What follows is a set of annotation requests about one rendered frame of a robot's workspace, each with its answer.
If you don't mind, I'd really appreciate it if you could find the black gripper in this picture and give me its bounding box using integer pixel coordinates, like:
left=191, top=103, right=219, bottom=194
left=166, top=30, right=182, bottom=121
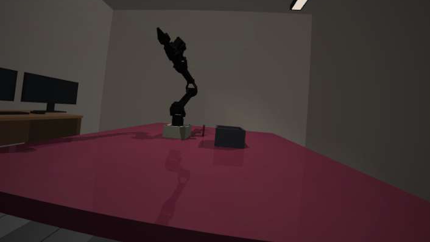
left=157, top=27, right=180, bottom=61

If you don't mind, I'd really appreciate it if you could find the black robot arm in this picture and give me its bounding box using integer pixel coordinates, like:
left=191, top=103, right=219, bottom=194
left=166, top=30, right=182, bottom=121
left=169, top=37, right=197, bottom=127

